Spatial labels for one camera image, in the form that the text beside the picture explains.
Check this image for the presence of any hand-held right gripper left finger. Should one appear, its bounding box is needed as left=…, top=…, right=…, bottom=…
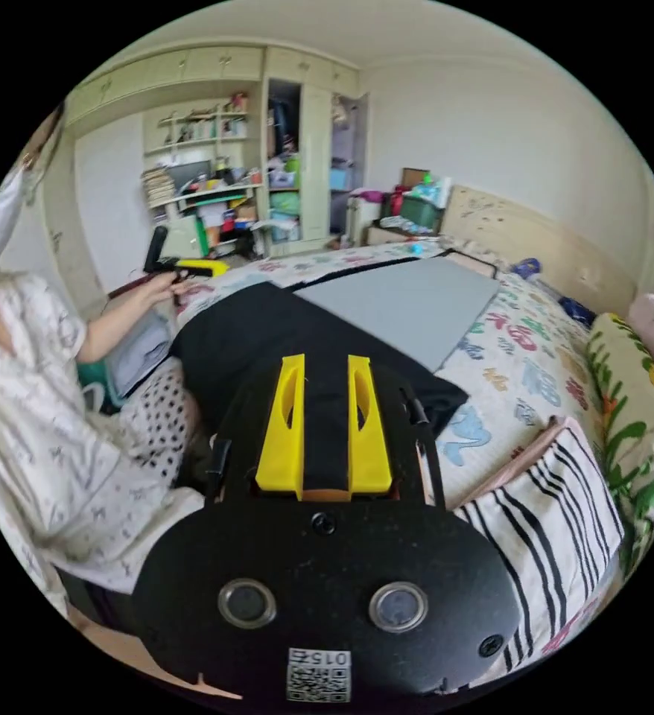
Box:
left=255, top=353, right=306, bottom=501

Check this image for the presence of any black striped white pillow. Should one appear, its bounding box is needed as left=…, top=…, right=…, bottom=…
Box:
left=453, top=417, right=625, bottom=673

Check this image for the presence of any grey folding board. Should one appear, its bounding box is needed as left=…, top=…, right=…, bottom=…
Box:
left=292, top=256, right=502, bottom=374

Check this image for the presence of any floral green pillow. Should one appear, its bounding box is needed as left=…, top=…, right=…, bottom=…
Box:
left=585, top=311, right=654, bottom=582

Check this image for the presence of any pile of clothes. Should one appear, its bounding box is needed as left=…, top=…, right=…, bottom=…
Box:
left=78, top=310, right=174, bottom=414

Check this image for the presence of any cluttered bedside cabinet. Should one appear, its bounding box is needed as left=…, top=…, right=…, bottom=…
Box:
left=346, top=166, right=454, bottom=248

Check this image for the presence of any black dotted white cloth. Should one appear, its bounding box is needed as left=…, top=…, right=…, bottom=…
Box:
left=118, top=366, right=205, bottom=487

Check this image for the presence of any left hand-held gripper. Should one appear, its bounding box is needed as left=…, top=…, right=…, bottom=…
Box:
left=141, top=255, right=231, bottom=307

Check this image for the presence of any bed with printed sheet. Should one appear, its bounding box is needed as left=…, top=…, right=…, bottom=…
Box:
left=174, top=184, right=641, bottom=674

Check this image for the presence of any person's body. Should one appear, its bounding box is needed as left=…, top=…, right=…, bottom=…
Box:
left=0, top=103, right=208, bottom=621

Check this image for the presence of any person's left forearm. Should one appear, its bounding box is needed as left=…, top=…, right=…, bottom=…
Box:
left=77, top=290, right=155, bottom=363

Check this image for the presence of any person's left hand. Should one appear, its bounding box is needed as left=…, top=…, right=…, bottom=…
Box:
left=134, top=272, right=195, bottom=307

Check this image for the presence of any black short sleeve shirt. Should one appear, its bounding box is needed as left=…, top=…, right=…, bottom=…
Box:
left=169, top=281, right=471, bottom=495

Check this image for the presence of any cluttered desk shelf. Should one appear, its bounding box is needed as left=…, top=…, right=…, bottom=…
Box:
left=139, top=92, right=267, bottom=261

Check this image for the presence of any cream built-in cupboard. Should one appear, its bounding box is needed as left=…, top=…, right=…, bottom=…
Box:
left=40, top=44, right=374, bottom=302

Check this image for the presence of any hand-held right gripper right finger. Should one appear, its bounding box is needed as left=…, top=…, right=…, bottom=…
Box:
left=347, top=355, right=393, bottom=501

